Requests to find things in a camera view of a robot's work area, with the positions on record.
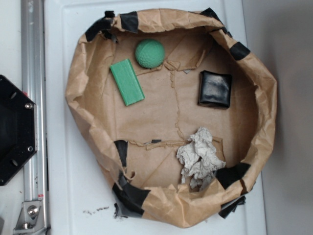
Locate green rectangular block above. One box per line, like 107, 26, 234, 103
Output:
110, 59, 145, 106

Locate brown paper bag bin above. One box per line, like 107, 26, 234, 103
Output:
66, 9, 277, 228

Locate crumpled white paper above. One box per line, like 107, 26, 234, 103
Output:
177, 127, 226, 191

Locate green dimpled ball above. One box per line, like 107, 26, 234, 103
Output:
135, 39, 165, 69

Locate black square pouch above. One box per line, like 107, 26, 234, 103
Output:
198, 70, 232, 109

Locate white tray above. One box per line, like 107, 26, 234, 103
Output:
44, 0, 266, 235

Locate aluminium extrusion rail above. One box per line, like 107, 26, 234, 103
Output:
21, 0, 50, 235

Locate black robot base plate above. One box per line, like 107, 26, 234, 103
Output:
0, 75, 37, 186

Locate metal corner bracket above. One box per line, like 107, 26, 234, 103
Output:
13, 200, 44, 235

